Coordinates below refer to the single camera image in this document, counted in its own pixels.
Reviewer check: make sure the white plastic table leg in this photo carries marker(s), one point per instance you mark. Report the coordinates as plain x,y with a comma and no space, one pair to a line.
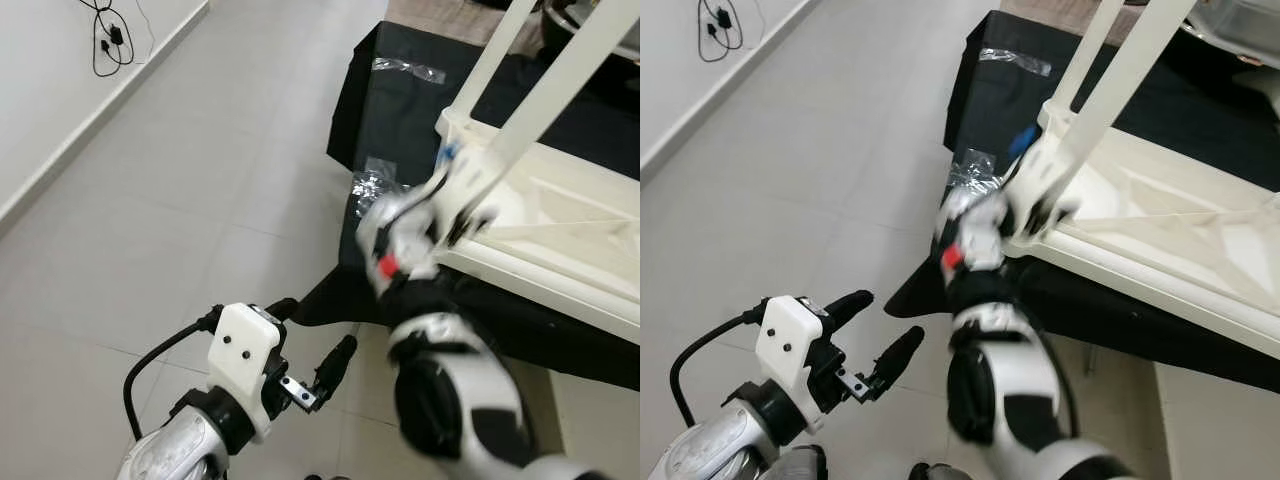
1090,50
560,80
495,60
1130,70

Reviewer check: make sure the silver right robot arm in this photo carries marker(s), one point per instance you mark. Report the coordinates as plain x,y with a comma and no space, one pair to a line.
1010,390
450,400

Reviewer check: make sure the white plastic children table top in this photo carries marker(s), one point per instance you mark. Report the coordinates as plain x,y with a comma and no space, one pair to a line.
1180,220
580,200

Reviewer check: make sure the grey left robot leg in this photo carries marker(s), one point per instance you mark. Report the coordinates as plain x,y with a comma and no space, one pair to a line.
800,465

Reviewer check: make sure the grey robot leg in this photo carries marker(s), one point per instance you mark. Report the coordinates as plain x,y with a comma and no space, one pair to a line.
800,465
930,472

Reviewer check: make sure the grey right robot leg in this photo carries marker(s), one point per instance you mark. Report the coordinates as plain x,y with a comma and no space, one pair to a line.
930,472

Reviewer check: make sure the clear tape piece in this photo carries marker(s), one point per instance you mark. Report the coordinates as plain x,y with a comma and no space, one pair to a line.
972,172
1015,62
410,70
380,182

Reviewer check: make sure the beige cloth covered bench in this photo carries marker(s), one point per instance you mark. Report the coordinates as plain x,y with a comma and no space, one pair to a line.
440,12
1050,15

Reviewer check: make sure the clear plastic storage box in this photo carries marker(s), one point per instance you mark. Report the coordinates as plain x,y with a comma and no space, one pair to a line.
1245,20

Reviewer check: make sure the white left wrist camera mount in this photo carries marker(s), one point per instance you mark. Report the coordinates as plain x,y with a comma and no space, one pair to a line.
245,350
785,340

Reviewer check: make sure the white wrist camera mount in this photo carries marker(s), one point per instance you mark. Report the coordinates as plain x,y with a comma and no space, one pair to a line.
1040,180
245,350
460,185
785,340

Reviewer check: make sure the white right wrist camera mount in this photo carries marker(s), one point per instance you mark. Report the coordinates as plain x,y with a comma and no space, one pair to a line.
460,185
1040,180

